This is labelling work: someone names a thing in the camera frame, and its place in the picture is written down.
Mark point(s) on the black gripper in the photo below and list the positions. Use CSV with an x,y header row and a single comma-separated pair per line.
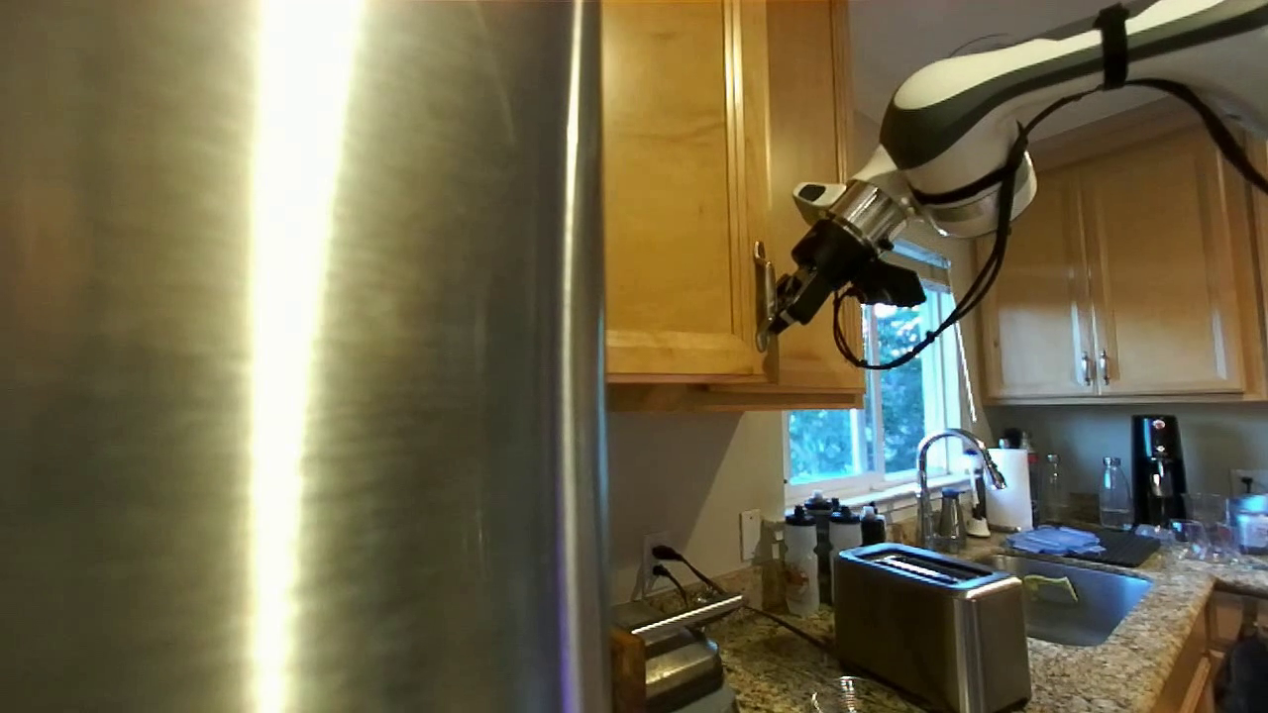
x,y
832,261

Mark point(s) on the narrow light cabinet door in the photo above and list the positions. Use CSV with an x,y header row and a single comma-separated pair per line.
x,y
1045,302

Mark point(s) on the wide light cabinet door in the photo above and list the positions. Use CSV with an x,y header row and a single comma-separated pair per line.
x,y
1172,280

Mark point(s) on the wooden base cabinet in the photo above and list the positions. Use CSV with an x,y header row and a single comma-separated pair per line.
x,y
1190,665

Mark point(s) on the white framed window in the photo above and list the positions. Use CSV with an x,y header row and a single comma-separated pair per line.
x,y
914,396

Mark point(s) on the chrome kitchen faucet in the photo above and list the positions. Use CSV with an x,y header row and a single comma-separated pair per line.
x,y
943,438

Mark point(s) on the white canister black lid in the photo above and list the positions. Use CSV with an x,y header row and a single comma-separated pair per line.
x,y
799,569

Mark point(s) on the white paper towel roll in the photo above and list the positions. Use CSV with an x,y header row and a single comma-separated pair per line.
x,y
1013,491

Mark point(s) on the clear plastic bottle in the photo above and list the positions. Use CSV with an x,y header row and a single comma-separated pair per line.
x,y
1052,491
1115,495

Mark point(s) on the stainless steel toaster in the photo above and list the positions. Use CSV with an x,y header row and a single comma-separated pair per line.
x,y
933,626

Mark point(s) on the blue cloth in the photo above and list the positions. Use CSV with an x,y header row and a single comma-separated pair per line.
x,y
1056,538

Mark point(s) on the black coffee machine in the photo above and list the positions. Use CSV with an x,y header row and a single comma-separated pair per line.
x,y
1160,470

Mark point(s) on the steel kitchen sink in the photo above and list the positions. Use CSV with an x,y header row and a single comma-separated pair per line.
x,y
1083,600

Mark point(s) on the clear container blue top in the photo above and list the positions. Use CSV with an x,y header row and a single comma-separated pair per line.
x,y
1255,520

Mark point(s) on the stainless steel refrigerator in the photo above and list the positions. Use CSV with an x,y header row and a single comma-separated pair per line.
x,y
265,356

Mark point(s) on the wooden overhead cabinet frame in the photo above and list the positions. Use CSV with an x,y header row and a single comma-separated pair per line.
x,y
727,396

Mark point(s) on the white switch plate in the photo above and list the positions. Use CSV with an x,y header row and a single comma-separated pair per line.
x,y
751,536

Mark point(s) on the white wall outlet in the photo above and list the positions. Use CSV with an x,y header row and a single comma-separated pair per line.
x,y
654,561

